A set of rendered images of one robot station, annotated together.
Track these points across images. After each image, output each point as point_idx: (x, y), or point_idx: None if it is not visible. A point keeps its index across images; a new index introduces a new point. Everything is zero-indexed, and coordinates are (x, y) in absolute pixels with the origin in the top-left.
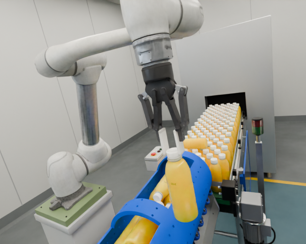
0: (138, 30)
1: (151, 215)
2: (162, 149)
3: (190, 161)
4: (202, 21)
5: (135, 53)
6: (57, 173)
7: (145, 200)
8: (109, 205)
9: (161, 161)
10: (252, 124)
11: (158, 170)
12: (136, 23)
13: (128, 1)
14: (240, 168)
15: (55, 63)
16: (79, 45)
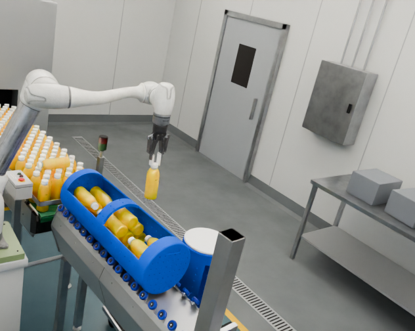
0: (167, 112)
1: (134, 203)
2: (152, 163)
3: (91, 177)
4: None
5: (159, 119)
6: (0, 208)
7: (121, 199)
8: None
9: (74, 180)
10: (101, 141)
11: (67, 190)
12: (168, 110)
13: (169, 102)
14: None
15: (77, 104)
16: (106, 98)
